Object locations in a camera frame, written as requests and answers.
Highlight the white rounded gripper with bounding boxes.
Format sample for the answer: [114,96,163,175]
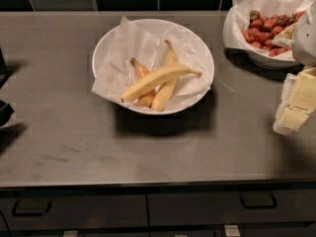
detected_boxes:
[273,1,316,135]

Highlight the white bowl with strawberries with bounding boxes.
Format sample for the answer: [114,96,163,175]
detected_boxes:
[222,6,298,70]

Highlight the long yellow banana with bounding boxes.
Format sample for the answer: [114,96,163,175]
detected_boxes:
[151,39,179,112]

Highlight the white bowl with bananas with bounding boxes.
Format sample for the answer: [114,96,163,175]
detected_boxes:
[91,18,215,116]

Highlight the orange ripe banana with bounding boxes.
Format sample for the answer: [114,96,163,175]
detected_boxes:
[130,57,155,108]

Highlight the pile of red strawberries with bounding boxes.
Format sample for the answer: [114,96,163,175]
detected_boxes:
[241,10,303,57]

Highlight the paper liner under strawberries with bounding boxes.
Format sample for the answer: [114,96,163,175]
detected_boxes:
[222,0,315,62]

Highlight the right grey drawer front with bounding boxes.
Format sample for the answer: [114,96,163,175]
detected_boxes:
[148,190,316,226]

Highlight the grey drawer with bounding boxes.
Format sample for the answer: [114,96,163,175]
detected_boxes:
[0,196,148,231]
[148,190,316,226]

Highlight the black object at left edge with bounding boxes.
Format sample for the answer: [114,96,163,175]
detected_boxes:
[0,49,14,126]

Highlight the left grey drawer front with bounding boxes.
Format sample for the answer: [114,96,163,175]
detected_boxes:
[0,196,148,231]

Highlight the right drawer handle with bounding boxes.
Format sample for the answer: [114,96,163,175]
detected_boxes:
[240,193,277,209]

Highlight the drawer handle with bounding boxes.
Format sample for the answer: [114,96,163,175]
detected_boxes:
[240,193,277,209]
[12,197,51,217]

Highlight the left drawer handle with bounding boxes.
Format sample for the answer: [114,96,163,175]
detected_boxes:
[12,197,51,217]

